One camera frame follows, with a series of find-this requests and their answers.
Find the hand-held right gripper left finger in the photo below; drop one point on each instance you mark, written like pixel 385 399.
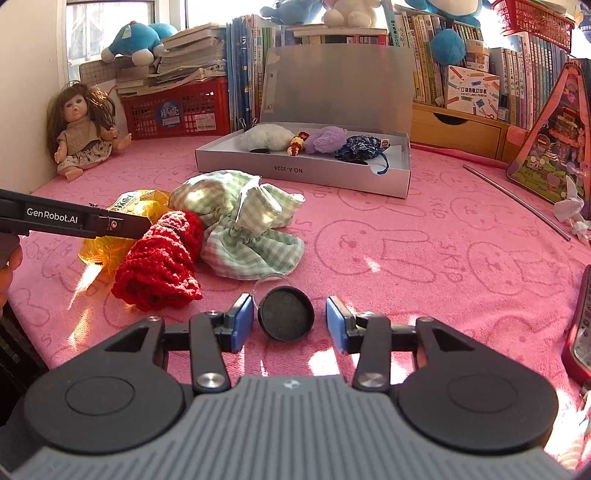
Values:
pixel 242 323

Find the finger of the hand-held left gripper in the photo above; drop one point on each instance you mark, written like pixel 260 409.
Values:
pixel 134 227

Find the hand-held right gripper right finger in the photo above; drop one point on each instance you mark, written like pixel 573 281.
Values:
pixel 336 323

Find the black round case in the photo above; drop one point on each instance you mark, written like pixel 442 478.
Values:
pixel 286 314

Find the red crochet piece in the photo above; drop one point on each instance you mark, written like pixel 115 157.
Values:
pixel 157 267

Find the white fluffy ball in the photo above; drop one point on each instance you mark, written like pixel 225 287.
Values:
pixel 268 136

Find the purple crochet piece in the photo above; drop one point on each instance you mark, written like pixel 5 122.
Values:
pixel 325 138

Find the grey cardboard box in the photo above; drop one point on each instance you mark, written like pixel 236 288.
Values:
pixel 323 83

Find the person's left hand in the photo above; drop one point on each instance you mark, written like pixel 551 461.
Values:
pixel 14 261

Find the yellow plastic bag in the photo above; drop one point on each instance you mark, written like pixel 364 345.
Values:
pixel 99 251

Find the green checked cloth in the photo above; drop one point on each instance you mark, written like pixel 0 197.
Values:
pixel 249 249

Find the brown haired doll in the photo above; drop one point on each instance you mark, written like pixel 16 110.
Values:
pixel 78 129

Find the pink rabbit print towel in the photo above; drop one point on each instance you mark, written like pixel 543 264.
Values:
pixel 415 258

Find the red plastic crate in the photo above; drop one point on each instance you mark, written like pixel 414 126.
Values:
pixel 184 110

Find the black binder clip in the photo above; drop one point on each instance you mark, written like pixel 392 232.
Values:
pixel 242 124

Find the white grid board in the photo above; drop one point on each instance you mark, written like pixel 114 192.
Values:
pixel 94 71

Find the stack of paper workbooks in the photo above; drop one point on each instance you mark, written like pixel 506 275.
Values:
pixel 189 55

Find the red yellow crochet toy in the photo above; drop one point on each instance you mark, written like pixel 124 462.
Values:
pixel 298 145

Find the blue cat plush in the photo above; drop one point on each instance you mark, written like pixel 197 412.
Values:
pixel 134 41

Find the row of upright books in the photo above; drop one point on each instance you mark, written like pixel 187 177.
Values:
pixel 244 69

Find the metal rod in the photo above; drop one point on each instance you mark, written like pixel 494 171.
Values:
pixel 517 201

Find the wooden drawer organiser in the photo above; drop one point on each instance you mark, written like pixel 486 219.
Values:
pixel 461 131

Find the red edged flat case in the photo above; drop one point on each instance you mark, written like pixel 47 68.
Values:
pixel 579 332

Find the white plastic toy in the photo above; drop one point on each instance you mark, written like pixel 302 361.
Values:
pixel 568 205

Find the white printed carton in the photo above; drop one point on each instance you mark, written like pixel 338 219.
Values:
pixel 471 92

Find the blue elephant plush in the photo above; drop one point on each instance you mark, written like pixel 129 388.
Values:
pixel 291 9

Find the pink triangular toy house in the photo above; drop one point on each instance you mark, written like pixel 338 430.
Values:
pixel 554 152

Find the flat stack of thin books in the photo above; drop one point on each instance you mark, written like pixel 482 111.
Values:
pixel 337 34

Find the blue white rabbit plush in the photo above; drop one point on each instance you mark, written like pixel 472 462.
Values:
pixel 448 46

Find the small grey box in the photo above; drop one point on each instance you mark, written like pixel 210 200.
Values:
pixel 475 55

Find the pink white sheep plush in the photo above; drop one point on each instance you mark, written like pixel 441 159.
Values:
pixel 346 11

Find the shelf of children's books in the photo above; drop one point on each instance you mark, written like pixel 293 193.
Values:
pixel 521 78

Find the red plastic basket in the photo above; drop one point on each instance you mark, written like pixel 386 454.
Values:
pixel 531 21

